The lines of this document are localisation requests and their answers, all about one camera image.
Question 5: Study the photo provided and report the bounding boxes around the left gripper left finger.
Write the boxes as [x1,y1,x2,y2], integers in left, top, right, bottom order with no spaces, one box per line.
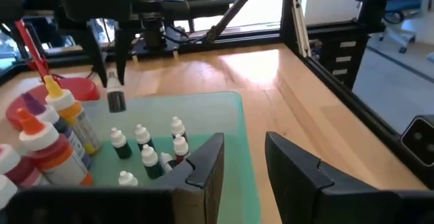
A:
[155,132,225,224]

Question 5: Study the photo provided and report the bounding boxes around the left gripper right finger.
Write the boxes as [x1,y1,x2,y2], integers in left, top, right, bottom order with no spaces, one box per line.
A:
[264,131,401,224]

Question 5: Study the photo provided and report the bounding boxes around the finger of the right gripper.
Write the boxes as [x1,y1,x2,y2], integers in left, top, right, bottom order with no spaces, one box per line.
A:
[79,25,109,88]
[114,26,136,86]

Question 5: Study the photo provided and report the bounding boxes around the small black dropper bottle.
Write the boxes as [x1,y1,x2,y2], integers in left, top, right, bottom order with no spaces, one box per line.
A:
[106,70,127,113]

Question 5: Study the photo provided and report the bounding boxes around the yellow food coloring bottle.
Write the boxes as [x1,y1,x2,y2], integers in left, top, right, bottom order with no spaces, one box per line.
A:
[43,75,102,156]

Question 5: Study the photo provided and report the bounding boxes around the purple food coloring bottle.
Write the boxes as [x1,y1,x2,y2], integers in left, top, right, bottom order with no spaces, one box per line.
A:
[20,92,92,169]

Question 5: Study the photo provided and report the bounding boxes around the orange food coloring bottle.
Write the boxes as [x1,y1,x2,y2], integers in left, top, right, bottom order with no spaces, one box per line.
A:
[15,107,94,187]

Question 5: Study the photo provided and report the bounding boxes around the pink food coloring bottle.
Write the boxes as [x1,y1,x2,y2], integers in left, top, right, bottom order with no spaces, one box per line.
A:
[0,144,45,188]

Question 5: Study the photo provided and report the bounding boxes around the red desk lamp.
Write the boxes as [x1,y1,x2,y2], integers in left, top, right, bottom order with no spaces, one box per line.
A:
[5,18,102,132]

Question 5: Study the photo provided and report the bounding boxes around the teal translucent plastic bin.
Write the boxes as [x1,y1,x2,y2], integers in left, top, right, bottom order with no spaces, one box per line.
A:
[67,90,262,224]

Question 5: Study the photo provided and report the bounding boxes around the black diagonal strut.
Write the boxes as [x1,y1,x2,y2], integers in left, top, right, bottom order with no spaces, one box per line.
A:
[206,0,269,43]

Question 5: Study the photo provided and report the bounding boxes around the black cabinet white labels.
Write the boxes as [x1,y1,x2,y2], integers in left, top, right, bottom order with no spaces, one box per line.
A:
[307,23,370,89]

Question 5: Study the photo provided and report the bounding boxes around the black stand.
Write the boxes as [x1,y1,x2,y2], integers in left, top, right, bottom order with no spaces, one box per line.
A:
[354,0,411,35]

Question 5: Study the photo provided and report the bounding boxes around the blue office chair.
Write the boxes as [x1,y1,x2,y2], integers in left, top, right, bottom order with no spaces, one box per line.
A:
[376,0,434,54]

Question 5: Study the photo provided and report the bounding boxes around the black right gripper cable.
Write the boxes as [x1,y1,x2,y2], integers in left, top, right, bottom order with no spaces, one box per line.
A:
[162,23,218,47]

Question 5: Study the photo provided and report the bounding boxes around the black table-level camera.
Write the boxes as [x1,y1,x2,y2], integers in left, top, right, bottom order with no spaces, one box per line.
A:
[399,114,434,167]

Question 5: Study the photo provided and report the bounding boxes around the silver frame bracket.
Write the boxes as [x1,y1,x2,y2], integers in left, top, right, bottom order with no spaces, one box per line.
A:
[291,0,313,58]

